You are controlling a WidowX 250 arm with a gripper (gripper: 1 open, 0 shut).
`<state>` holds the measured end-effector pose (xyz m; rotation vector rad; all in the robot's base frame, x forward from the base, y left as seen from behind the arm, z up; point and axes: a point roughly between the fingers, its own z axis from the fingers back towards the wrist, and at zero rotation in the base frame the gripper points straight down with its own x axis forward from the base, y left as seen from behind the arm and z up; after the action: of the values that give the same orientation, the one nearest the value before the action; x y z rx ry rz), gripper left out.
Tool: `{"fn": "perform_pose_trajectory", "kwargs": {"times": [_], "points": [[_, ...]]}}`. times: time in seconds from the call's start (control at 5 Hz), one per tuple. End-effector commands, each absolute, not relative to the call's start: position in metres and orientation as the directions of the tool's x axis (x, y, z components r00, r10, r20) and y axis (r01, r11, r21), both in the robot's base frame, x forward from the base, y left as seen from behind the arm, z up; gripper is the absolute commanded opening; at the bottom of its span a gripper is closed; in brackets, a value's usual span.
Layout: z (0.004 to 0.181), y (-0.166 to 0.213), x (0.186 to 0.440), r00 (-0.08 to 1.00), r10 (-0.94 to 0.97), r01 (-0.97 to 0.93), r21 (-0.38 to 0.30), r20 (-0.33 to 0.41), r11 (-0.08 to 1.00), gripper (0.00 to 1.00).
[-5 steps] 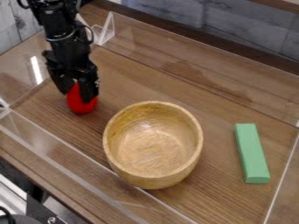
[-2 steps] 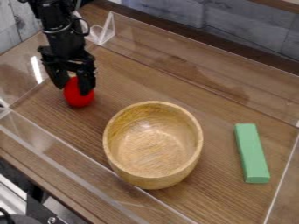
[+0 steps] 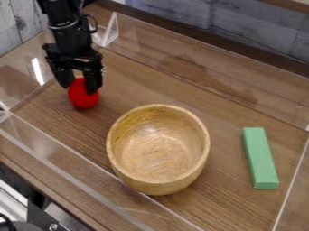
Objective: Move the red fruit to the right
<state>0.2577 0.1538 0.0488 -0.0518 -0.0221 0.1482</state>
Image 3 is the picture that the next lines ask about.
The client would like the clear acrylic tray enclosure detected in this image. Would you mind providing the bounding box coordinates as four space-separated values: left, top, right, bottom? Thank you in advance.
0 11 309 231

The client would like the wooden bowl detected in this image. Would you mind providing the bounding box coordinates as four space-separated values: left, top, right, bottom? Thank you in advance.
105 104 210 195

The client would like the black metal bracket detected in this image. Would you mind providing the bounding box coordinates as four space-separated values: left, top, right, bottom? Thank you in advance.
27 201 69 231

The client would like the red felt strawberry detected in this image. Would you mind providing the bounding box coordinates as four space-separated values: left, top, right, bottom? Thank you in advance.
68 78 99 109

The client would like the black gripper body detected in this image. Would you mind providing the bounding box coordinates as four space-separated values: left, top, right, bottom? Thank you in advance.
43 26 103 72

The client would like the green rectangular block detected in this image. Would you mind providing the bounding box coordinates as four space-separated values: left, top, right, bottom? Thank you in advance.
242 127 279 189

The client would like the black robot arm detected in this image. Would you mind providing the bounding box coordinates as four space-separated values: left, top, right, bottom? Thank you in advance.
36 0 104 95

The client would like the black cable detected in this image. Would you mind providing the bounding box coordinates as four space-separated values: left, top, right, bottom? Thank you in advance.
0 212 19 231

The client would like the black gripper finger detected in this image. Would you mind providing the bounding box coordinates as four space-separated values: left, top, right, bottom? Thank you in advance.
83 68 103 95
48 60 75 88

